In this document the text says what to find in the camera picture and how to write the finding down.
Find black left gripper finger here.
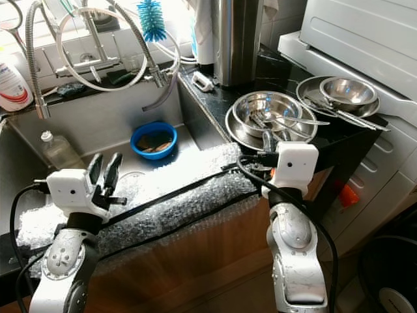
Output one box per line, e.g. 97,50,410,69
87,154,104,190
104,153,124,195

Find steel mixing bowl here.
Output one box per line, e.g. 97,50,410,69
233,91,306,139

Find steel fork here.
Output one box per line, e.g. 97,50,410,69
254,111,313,138

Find blue plastic bowl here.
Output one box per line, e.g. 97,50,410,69
130,121,178,161

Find large shallow steel basin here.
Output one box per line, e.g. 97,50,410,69
225,98,320,152

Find clear plastic bottle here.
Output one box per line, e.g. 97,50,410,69
40,130,84,171

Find steel spoon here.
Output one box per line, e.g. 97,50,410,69
251,108,330,128

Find stainless steel sink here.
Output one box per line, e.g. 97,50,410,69
0,78,235,248

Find steel plate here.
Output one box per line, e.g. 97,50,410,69
296,75,382,119

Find bubble wrap strip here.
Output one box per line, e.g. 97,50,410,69
16,143,261,275

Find dark green sponge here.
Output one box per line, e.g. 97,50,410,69
101,70,134,85
55,83,85,98

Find orange plastic object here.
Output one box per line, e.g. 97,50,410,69
338,181,360,208

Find small white clip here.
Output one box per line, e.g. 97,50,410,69
191,70,214,93

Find steel tongs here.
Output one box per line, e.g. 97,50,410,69
303,95,392,132

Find small steel bowl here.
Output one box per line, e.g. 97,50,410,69
319,76,379,108

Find chrome gooseneck faucet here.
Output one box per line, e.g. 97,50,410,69
81,0,180,113

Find tall steel appliance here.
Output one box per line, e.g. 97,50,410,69
212,0,265,87

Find brown wooden cabinet front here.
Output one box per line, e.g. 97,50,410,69
98,196,284,313

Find white drawer unit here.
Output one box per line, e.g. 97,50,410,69
326,121,417,261

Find white soap bottle red pump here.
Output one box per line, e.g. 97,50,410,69
0,55,33,113

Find white countertop dishwasher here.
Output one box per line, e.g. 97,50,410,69
277,0,417,125

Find blue bottle brush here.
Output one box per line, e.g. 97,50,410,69
137,0,165,43

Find black waste bin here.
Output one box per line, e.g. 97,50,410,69
357,235,417,313

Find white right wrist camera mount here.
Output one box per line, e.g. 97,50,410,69
261,142,319,196

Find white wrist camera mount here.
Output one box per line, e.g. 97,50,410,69
46,169,106,220
261,142,319,196

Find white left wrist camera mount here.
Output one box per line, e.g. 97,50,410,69
46,169,106,220

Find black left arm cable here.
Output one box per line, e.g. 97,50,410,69
10,183,53,313

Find black strap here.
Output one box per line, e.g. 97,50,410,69
103,161,260,227

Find chrome spring faucet hose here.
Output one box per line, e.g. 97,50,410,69
23,0,53,120

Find wire strainer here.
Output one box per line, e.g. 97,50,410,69
0,0,36,63

